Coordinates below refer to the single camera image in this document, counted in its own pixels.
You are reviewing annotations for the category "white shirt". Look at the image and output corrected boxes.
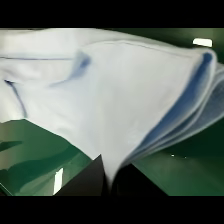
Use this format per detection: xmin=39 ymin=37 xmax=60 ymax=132
xmin=0 ymin=27 xmax=224 ymax=188

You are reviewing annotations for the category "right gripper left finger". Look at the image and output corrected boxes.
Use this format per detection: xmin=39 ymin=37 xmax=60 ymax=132
xmin=53 ymin=154 xmax=109 ymax=197

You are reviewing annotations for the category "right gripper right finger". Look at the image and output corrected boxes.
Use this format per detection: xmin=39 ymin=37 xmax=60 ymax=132
xmin=112 ymin=162 xmax=170 ymax=197

